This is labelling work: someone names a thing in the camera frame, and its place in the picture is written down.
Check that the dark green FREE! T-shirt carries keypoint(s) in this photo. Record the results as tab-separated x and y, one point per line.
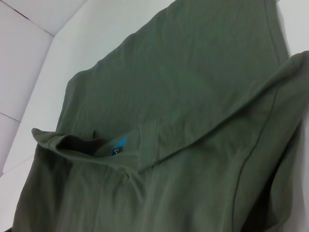
169	108

